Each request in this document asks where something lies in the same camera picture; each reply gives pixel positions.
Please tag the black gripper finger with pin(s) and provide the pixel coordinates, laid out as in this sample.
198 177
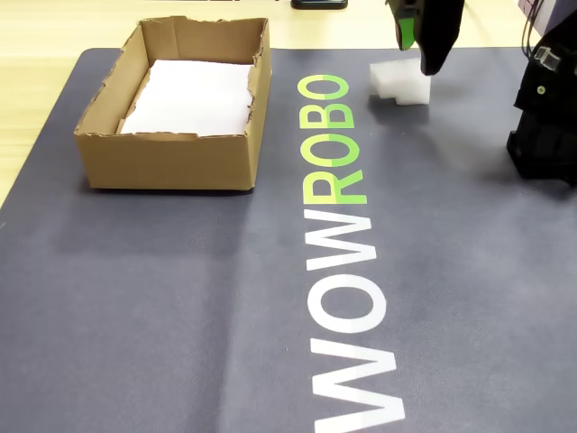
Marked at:
439 40

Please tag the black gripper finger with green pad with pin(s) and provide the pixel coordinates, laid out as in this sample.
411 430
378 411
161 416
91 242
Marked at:
405 27

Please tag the white foam block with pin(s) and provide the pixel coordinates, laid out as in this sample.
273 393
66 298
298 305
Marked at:
403 83

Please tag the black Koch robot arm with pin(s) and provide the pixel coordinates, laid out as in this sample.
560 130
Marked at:
547 117

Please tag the white foam sheet in box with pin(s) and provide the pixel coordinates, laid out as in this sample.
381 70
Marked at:
189 97

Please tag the brown cardboard box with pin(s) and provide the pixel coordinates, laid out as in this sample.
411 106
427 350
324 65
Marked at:
171 160

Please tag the grey WOWROBO mat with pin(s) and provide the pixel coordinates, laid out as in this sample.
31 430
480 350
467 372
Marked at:
158 293

